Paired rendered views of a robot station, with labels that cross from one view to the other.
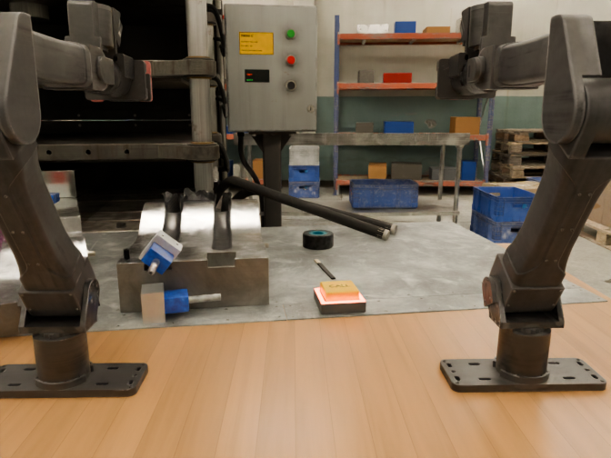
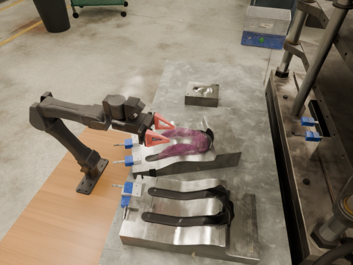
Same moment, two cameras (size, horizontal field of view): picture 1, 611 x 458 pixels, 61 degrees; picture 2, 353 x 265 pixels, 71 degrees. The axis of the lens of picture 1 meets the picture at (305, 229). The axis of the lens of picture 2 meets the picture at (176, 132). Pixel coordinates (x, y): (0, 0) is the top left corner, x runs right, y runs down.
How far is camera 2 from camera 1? 1.36 m
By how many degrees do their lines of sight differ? 92
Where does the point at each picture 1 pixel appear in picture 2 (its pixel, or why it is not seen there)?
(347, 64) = not seen: outside the picture
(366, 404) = (28, 256)
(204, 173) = (333, 218)
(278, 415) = (41, 227)
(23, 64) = (34, 116)
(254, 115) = not seen: outside the picture
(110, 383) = (82, 184)
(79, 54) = (79, 116)
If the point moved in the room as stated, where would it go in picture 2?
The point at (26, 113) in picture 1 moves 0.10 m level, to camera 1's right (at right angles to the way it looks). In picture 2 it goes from (38, 125) to (18, 144)
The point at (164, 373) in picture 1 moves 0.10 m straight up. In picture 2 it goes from (84, 199) to (78, 187)
